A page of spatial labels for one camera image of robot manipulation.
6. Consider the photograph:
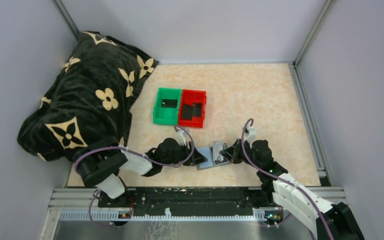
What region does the red plastic bin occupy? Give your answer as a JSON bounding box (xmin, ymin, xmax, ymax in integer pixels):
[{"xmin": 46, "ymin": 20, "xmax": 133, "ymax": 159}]
[{"xmin": 178, "ymin": 89, "xmax": 207, "ymax": 128}]

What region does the green plastic bin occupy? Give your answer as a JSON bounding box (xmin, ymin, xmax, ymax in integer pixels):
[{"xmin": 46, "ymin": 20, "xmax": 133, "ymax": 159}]
[{"xmin": 153, "ymin": 87, "xmax": 182, "ymax": 125}]

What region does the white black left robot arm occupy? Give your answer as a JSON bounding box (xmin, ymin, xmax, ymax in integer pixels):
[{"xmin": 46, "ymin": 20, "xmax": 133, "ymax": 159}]
[{"xmin": 73, "ymin": 137, "xmax": 208, "ymax": 207}]

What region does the slotted grey cable duct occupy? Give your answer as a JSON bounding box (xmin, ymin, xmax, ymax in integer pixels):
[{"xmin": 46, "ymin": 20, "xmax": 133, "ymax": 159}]
[{"xmin": 59, "ymin": 209, "xmax": 280, "ymax": 222}]

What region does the black floral plush blanket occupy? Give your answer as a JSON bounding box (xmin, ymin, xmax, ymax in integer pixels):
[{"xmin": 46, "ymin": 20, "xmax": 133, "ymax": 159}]
[{"xmin": 17, "ymin": 31, "xmax": 158, "ymax": 162}]

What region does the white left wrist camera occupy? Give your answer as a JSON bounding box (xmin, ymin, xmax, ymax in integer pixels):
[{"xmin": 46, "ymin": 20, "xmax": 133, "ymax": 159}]
[{"xmin": 175, "ymin": 128, "xmax": 189, "ymax": 146}]

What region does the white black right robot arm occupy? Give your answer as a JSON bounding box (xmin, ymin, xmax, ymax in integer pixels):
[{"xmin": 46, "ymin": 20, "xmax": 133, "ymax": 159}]
[{"xmin": 219, "ymin": 139, "xmax": 364, "ymax": 240}]

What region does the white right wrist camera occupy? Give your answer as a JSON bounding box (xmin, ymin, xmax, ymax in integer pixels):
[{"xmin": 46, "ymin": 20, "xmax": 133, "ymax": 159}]
[{"xmin": 243, "ymin": 126, "xmax": 257, "ymax": 145}]

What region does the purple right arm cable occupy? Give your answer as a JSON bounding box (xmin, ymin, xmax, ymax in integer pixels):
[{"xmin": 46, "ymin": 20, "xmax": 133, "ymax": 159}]
[{"xmin": 240, "ymin": 118, "xmax": 335, "ymax": 240}]

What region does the silver grey credit card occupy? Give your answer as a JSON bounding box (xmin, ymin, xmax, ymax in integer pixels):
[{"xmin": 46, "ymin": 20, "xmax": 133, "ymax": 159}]
[{"xmin": 212, "ymin": 141, "xmax": 224, "ymax": 165}]

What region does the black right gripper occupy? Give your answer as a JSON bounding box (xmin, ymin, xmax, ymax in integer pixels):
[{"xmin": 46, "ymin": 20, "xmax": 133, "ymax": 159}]
[{"xmin": 220, "ymin": 138, "xmax": 261, "ymax": 170}]

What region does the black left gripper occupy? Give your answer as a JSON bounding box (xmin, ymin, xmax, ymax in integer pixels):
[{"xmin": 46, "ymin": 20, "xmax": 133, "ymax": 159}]
[{"xmin": 162, "ymin": 140, "xmax": 208, "ymax": 166}]

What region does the grey leather card holder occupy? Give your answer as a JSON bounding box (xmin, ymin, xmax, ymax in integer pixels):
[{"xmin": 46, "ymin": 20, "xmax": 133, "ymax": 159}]
[{"xmin": 196, "ymin": 142, "xmax": 230, "ymax": 171}]

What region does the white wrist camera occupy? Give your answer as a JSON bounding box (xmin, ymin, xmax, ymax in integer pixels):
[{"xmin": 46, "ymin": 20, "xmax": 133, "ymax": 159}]
[
  {"xmin": 243, "ymin": 126, "xmax": 257, "ymax": 145},
  {"xmin": 175, "ymin": 128, "xmax": 189, "ymax": 146}
]

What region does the dark credit card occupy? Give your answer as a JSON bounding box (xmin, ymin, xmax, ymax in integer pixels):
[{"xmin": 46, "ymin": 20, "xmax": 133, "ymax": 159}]
[
  {"xmin": 191, "ymin": 102, "xmax": 203, "ymax": 118},
  {"xmin": 181, "ymin": 104, "xmax": 193, "ymax": 121}
]

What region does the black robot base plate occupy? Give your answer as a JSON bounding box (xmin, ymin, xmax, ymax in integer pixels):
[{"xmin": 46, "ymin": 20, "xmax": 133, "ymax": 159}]
[{"xmin": 98, "ymin": 187, "xmax": 276, "ymax": 217}]

